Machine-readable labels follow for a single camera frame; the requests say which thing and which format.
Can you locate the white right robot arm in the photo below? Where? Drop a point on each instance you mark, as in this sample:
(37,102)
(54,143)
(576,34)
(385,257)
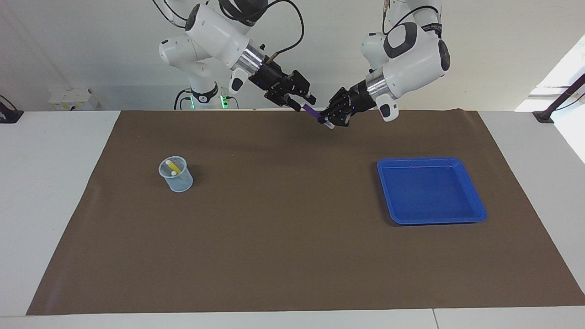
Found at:
(215,32)

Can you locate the brown table mat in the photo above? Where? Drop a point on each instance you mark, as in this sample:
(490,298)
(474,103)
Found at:
(292,251)

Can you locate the blue plastic tray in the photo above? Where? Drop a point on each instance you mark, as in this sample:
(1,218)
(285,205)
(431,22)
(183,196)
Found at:
(434,192)

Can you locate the translucent plastic cup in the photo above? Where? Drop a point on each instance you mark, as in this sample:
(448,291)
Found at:
(180,183)

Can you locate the black clamp stand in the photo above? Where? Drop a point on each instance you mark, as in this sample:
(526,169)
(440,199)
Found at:
(544,116)

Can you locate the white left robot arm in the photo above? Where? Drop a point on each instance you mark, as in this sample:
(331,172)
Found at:
(416,59)

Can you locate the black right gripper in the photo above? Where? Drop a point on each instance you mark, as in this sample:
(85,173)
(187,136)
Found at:
(269,80)

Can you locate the white power strip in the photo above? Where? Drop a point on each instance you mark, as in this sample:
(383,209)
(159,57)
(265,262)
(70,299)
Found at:
(68,98)

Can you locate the yellow pen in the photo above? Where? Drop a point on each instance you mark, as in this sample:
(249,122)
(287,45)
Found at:
(170,166)

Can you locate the purple pen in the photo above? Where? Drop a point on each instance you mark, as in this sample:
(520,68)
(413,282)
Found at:
(312,110)

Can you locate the black table clamp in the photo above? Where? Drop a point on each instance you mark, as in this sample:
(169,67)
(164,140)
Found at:
(9,116)

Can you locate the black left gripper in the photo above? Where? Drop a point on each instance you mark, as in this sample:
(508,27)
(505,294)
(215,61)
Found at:
(361,98)

